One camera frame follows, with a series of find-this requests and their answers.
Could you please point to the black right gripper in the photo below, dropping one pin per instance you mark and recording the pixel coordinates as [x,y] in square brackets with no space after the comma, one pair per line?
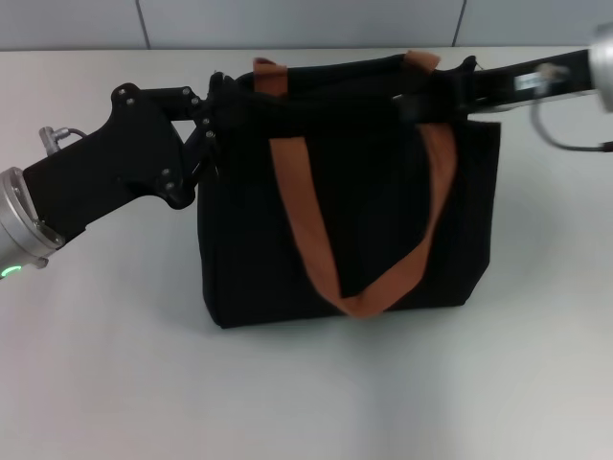
[531,81]

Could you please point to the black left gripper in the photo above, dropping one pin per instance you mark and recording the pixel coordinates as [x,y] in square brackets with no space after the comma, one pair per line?
[105,163]

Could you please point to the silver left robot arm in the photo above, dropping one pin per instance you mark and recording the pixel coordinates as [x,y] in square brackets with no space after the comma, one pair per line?
[19,225]

